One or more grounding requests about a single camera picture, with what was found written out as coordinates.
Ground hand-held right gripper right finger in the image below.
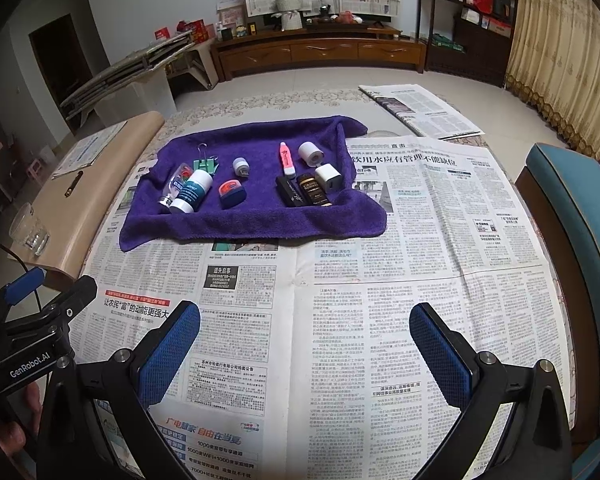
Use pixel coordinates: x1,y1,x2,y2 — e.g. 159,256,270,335
409,301,589,480

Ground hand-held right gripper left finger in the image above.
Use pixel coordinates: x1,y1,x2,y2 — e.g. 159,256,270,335
35,300,202,480

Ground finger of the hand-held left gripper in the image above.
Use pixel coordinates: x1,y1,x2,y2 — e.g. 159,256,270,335
0,267,46,312
34,275,99,330

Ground small clear bottle metal cap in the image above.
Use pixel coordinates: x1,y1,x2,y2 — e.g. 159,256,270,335
159,162,195,209

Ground white stick with blue label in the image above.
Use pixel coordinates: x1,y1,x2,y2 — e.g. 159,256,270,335
169,169,215,214

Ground small blue jar red lid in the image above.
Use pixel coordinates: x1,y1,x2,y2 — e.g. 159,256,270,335
217,180,248,210

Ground black case with white script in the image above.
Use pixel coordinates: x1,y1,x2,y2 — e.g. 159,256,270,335
275,174,307,207

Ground dark brown bottle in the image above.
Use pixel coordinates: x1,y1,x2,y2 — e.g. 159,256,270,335
296,172,334,207

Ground white USB charger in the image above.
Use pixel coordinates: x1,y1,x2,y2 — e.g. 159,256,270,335
314,162,342,193

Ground white tape roll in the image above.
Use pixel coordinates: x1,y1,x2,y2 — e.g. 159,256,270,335
298,141,326,167

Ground person's left hand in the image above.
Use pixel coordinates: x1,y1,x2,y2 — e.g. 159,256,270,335
0,382,43,466

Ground clear drinking glass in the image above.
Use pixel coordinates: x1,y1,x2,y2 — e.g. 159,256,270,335
8,202,51,257

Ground newspaper spread with red adverts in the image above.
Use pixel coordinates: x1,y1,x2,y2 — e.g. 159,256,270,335
86,162,579,480

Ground beige rounded bench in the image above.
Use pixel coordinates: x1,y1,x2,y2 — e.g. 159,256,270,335
10,111,166,292

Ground white paper sheet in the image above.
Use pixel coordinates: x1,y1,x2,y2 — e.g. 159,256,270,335
51,121,129,180

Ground newspaper with large black headline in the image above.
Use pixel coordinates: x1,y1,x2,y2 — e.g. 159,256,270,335
300,135,547,282

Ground purple towel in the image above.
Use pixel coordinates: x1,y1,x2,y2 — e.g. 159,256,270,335
119,115,387,255

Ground teal upholstered chair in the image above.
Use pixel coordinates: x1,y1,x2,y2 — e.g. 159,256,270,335
515,142,600,480

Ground pink highlighter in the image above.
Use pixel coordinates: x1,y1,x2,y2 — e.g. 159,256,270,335
279,142,297,177

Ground folded grey tables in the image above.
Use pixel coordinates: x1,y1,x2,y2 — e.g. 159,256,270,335
59,30,196,122

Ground folded newspaper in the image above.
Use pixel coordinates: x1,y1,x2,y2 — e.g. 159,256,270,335
358,84,484,141

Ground white plastic stool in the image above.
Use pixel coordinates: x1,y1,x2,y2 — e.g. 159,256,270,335
165,39,219,92

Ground red boxes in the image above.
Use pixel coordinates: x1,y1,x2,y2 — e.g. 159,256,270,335
155,19,209,44

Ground dark wooden shelf unit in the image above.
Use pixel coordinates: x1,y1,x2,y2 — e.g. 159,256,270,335
417,0,522,89

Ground green box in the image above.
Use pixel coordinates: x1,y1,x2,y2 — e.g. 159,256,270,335
432,35,466,54

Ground beige patterned curtain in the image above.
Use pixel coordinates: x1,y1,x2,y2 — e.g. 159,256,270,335
505,0,600,197

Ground wooden television cabinet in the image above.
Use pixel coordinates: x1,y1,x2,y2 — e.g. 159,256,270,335
211,27,428,83

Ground white flower basket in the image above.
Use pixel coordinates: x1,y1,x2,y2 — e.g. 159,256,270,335
275,0,304,31

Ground black cable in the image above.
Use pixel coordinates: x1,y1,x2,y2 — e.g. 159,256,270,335
0,241,49,314

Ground wall calendar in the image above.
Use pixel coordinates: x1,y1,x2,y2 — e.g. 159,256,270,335
216,0,246,26

